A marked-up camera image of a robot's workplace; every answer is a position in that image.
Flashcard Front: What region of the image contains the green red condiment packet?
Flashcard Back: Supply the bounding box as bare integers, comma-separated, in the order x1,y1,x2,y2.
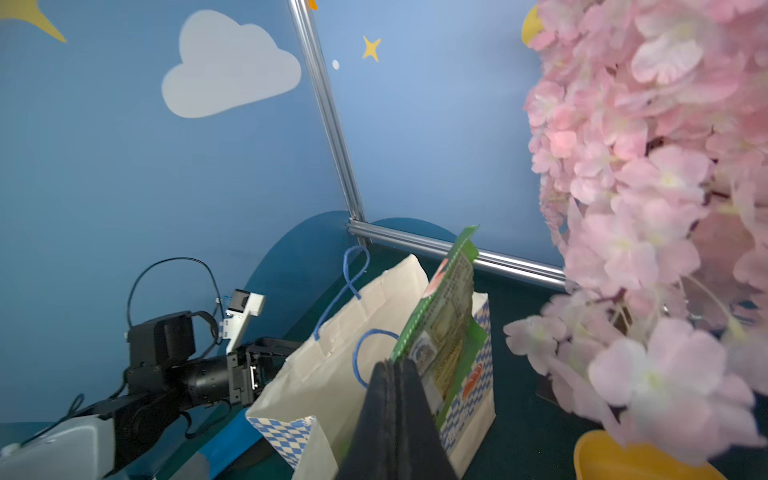
391,226,487,429

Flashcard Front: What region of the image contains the blue checkered paper bag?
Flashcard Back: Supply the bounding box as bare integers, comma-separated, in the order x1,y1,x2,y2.
246,256,496,479

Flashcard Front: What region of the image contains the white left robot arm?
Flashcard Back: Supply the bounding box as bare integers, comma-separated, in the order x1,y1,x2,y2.
1,311,299,479

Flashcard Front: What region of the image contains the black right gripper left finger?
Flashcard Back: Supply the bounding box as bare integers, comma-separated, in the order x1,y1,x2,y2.
336,360,397,480

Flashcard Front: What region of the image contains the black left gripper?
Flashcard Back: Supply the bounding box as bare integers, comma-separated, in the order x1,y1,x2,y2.
227,337,300,405

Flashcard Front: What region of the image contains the pink blossom artificial tree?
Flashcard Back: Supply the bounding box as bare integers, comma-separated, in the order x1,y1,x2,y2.
504,1,767,465

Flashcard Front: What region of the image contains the left aluminium frame post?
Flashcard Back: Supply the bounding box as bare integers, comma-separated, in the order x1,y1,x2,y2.
289,0,367,223

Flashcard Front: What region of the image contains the aluminium back frame rail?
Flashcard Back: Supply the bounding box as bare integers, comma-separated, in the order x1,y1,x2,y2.
347,218,568,292

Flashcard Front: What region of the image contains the yellow plastic tray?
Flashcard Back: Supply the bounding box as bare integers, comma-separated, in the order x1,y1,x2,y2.
573,430,726,480

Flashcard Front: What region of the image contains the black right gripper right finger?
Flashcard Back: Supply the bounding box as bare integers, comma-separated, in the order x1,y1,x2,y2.
394,360,457,480

